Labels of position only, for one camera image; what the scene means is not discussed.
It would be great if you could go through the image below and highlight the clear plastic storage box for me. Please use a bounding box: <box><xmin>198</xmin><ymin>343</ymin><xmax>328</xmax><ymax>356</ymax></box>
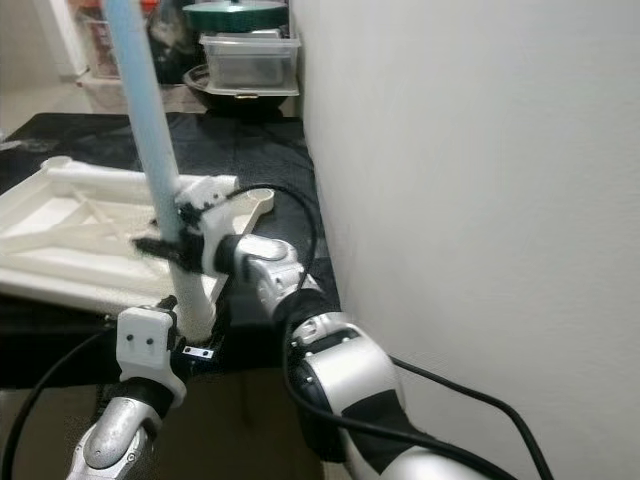
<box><xmin>198</xmin><ymin>32</ymin><xmax>301</xmax><ymax>96</ymax></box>

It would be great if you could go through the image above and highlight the green round lid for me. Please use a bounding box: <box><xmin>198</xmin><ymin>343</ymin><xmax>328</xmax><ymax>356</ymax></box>
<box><xmin>182</xmin><ymin>0</ymin><xmax>291</xmax><ymax>36</ymax></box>

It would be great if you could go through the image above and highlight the orange lid storage box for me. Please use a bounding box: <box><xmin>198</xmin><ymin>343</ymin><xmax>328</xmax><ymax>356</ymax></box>
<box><xmin>75</xmin><ymin>0</ymin><xmax>123</xmax><ymax>81</ymax></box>

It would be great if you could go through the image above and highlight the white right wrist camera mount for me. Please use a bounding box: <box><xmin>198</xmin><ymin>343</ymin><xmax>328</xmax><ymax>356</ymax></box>
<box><xmin>175</xmin><ymin>175</ymin><xmax>241</xmax><ymax>276</ymax></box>

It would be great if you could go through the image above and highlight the clear tape strip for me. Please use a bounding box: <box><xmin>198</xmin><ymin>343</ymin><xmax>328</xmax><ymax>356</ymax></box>
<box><xmin>2</xmin><ymin>138</ymin><xmax>46</xmax><ymax>156</ymax></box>

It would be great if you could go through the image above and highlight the black round basin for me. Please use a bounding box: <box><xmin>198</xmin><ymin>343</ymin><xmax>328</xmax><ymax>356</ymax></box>
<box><xmin>185</xmin><ymin>65</ymin><xmax>301</xmax><ymax>117</ymax></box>

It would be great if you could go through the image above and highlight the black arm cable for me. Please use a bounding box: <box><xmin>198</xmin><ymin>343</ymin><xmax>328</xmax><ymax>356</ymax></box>
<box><xmin>0</xmin><ymin>325</ymin><xmax>121</xmax><ymax>480</ymax></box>
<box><xmin>228</xmin><ymin>183</ymin><xmax>556</xmax><ymax>480</ymax></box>

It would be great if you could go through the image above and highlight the white plastic table leg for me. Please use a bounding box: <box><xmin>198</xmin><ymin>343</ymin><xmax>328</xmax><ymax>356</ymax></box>
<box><xmin>45</xmin><ymin>158</ymin><xmax>191</xmax><ymax>193</ymax></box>
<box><xmin>102</xmin><ymin>0</ymin><xmax>221</xmax><ymax>341</ymax></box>

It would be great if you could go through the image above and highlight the beige patterned box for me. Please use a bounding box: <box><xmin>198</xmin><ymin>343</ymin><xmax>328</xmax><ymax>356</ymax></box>
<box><xmin>80</xmin><ymin>78</ymin><xmax>191</xmax><ymax>113</ymax></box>

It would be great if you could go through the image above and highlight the black plastic bag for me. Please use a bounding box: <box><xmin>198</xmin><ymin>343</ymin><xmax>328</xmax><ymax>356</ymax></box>
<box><xmin>145</xmin><ymin>10</ymin><xmax>196</xmax><ymax>86</ymax></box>

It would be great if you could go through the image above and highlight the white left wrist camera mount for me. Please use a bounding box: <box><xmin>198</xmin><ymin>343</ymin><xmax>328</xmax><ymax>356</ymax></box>
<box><xmin>117</xmin><ymin>305</ymin><xmax>189</xmax><ymax>406</ymax></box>

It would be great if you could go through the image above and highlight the black tablecloth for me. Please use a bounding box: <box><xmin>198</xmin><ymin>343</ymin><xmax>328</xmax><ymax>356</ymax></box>
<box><xmin>0</xmin><ymin>112</ymin><xmax>346</xmax><ymax>391</ymax></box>

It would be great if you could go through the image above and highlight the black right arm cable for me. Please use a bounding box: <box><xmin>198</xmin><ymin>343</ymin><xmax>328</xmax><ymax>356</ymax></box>
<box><xmin>228</xmin><ymin>183</ymin><xmax>556</xmax><ymax>480</ymax></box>

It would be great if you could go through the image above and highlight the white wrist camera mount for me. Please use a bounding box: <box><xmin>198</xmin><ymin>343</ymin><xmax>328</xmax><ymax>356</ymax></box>
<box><xmin>175</xmin><ymin>175</ymin><xmax>241</xmax><ymax>276</ymax></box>
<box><xmin>117</xmin><ymin>305</ymin><xmax>189</xmax><ymax>406</ymax></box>

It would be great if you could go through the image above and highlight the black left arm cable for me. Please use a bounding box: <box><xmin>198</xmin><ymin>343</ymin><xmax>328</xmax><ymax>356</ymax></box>
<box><xmin>0</xmin><ymin>325</ymin><xmax>121</xmax><ymax>480</ymax></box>

